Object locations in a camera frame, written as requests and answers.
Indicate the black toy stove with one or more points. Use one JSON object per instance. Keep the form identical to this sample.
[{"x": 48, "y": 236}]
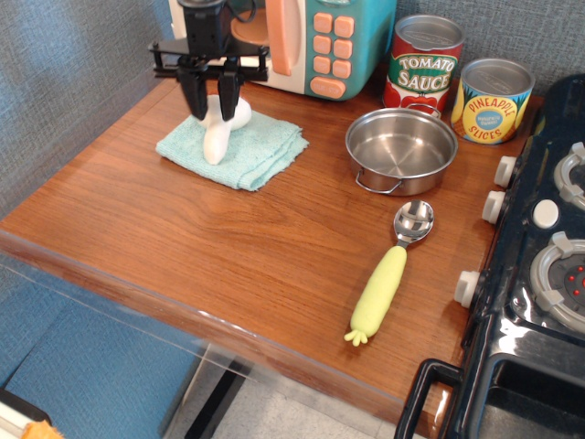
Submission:
[{"x": 522, "y": 374}]

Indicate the white plush mushroom toy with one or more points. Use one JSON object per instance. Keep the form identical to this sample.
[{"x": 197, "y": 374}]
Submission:
[{"x": 216, "y": 138}]

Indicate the pineapple slices can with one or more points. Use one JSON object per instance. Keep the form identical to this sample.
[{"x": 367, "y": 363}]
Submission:
[{"x": 491, "y": 100}]

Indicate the teal toy microwave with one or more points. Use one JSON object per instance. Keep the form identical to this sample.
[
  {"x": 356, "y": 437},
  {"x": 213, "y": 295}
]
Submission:
[{"x": 326, "y": 49}]

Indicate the light teal folded cloth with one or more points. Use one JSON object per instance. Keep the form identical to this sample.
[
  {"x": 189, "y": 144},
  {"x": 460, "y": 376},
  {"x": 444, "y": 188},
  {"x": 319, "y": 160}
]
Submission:
[{"x": 256, "y": 152}]

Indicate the small stainless steel pot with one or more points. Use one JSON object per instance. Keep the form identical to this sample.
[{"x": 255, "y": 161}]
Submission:
[{"x": 399, "y": 152}]

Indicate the tomato sauce can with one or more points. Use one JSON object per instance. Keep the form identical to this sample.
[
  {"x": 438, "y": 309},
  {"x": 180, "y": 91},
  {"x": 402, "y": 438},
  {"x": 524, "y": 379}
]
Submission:
[{"x": 424, "y": 55}]

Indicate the spoon with yellow handle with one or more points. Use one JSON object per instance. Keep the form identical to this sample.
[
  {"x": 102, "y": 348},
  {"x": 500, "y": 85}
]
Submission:
[{"x": 412, "y": 223}]

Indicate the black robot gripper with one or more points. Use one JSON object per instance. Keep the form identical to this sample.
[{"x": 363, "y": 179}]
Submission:
[{"x": 210, "y": 49}]

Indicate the orange and black corner object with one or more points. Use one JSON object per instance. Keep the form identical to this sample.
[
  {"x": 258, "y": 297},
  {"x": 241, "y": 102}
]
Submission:
[{"x": 21, "y": 419}]

